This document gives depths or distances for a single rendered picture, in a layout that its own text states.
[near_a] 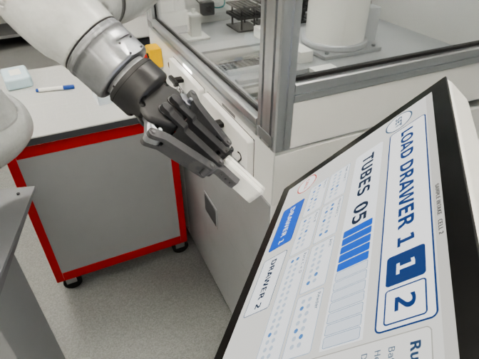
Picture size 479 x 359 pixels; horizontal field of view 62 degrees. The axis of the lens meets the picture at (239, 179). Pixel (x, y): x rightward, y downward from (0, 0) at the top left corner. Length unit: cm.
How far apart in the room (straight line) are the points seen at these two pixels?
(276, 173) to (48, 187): 90
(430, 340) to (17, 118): 96
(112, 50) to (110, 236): 125
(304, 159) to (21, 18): 60
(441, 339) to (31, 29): 51
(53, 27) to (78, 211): 113
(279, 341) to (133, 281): 148
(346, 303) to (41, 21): 44
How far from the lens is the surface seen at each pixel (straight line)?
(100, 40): 52
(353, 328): 34
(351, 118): 92
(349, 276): 39
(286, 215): 61
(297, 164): 89
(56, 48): 54
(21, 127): 107
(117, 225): 168
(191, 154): 51
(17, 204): 110
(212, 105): 108
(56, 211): 159
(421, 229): 37
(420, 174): 43
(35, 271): 205
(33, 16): 54
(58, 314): 185
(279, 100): 78
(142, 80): 52
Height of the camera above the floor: 140
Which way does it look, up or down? 37 degrees down
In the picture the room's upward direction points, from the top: straight up
